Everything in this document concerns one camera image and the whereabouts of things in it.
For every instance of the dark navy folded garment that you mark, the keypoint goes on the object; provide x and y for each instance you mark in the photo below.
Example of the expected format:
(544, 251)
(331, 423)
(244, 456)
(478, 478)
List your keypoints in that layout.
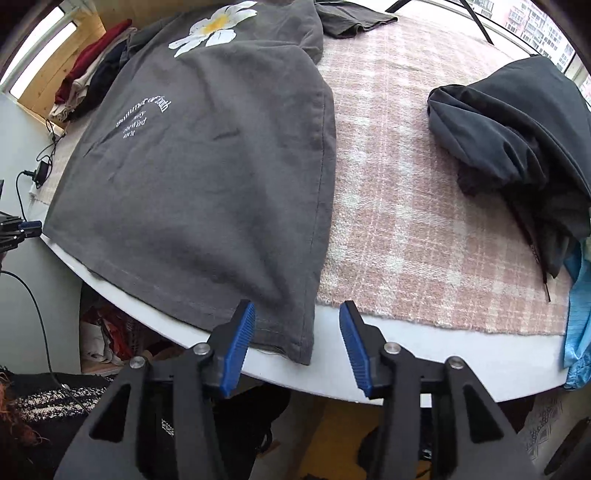
(104, 78)

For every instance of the orange knit scarf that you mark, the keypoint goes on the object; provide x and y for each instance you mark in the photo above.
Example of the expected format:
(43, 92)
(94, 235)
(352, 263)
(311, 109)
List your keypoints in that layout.
(16, 415)

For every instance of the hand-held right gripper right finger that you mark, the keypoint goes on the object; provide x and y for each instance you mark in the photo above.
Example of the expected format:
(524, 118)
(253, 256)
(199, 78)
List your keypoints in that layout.
(355, 350)

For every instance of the pink plaid blanket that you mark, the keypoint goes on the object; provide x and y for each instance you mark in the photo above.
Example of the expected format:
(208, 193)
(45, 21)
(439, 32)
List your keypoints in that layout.
(406, 207)

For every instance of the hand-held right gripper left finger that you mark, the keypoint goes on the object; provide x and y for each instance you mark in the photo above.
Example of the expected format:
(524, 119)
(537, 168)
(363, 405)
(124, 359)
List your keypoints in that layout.
(238, 350)

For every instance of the person's black tweed jacket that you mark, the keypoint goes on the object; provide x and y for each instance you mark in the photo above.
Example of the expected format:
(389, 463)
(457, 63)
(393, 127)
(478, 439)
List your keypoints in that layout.
(55, 406)

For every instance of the black power adapter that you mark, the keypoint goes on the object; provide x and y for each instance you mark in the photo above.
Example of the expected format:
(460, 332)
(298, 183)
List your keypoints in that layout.
(43, 173)

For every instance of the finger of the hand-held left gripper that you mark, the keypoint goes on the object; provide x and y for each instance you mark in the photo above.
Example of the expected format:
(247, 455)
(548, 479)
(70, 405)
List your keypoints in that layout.
(30, 228)

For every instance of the light blue garment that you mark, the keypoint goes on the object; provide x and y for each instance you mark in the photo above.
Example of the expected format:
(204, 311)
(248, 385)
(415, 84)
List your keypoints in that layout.
(579, 323)

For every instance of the black tripod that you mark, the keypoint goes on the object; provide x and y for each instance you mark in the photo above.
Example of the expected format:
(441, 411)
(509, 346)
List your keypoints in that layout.
(475, 21)

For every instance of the pine plank panel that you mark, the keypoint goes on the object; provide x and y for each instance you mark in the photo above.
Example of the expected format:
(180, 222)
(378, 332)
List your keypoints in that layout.
(51, 92)

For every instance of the grey flower-print t-shirt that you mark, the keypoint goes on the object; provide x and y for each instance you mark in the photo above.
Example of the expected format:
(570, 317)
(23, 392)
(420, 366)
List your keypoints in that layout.
(207, 184)

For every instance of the red knit sweater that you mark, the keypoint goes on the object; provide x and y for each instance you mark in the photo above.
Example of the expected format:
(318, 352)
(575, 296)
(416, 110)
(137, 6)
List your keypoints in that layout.
(87, 55)

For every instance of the light wooden board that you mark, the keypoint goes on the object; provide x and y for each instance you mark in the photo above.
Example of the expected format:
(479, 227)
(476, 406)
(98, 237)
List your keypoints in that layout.
(115, 11)

